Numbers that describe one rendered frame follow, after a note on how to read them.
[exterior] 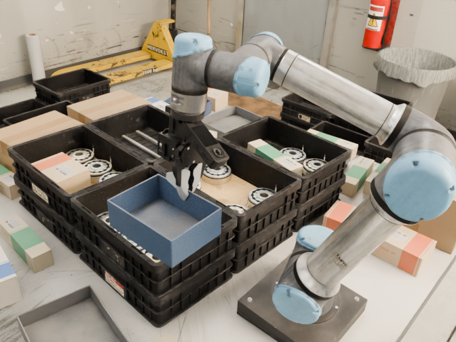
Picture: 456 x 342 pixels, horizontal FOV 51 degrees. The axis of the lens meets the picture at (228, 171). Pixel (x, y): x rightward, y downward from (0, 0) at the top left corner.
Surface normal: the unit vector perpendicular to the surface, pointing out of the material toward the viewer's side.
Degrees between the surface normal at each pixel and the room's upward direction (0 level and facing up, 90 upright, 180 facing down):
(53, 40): 90
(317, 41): 90
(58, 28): 90
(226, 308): 0
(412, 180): 86
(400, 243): 0
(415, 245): 0
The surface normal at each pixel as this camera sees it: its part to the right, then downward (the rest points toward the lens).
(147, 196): 0.76, 0.37
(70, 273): 0.05, -0.86
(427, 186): -0.33, 0.40
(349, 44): -0.65, 0.36
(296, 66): -0.06, -0.15
